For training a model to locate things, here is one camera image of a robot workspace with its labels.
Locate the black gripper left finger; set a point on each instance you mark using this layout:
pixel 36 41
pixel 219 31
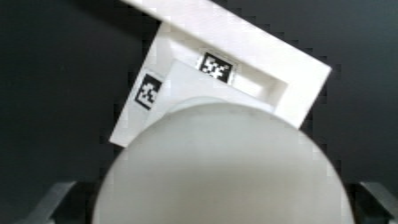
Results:
pixel 67 204

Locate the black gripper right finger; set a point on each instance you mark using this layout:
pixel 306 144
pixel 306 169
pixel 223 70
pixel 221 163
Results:
pixel 374 203

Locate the white light bulb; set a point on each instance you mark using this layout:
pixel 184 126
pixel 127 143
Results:
pixel 223 168

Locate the white lamp base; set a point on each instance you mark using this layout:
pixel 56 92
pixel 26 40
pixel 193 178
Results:
pixel 216 59

